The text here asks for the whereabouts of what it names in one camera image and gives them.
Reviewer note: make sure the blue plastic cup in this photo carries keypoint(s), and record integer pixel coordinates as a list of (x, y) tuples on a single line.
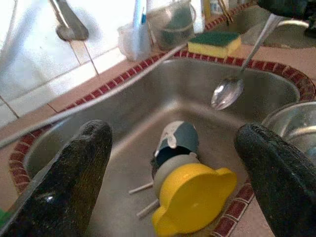
[(187, 138)]

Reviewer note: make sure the white plastic stick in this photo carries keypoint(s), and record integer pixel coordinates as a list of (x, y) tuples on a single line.
[(148, 208)]

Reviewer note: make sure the clear plastic tub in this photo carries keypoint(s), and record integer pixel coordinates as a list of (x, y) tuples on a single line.
[(172, 32)]

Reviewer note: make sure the blue white toothbrush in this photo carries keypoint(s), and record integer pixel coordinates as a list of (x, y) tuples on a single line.
[(138, 12)]

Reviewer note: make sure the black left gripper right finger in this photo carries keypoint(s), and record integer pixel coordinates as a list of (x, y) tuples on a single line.
[(284, 185)]

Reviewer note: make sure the yellow plastic bowl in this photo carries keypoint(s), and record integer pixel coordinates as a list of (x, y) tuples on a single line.
[(195, 197)]

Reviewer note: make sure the chrome wall faucet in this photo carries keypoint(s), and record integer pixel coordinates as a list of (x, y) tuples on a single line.
[(71, 27)]

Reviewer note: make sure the grey plastic bowl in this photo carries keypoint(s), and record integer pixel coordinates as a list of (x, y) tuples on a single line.
[(170, 172)]

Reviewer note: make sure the steel sink basin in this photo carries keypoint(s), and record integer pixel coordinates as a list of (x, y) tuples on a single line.
[(291, 37), (148, 103)]

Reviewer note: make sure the steel spoon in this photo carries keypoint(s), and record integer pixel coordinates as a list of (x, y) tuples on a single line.
[(225, 93)]

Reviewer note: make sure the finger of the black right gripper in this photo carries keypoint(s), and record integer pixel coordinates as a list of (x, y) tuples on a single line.
[(284, 7)]

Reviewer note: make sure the green yellow sponge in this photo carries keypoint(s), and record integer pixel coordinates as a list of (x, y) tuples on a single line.
[(212, 47)]

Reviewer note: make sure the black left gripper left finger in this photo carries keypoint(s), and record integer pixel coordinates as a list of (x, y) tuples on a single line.
[(56, 192)]

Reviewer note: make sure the clear toothbrush cup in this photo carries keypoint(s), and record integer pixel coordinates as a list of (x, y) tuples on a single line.
[(133, 44)]

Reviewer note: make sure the yellow cleaning cloth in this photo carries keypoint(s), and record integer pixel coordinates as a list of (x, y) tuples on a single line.
[(207, 10)]

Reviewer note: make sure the steel bowl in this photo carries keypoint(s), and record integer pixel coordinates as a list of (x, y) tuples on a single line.
[(296, 121)]

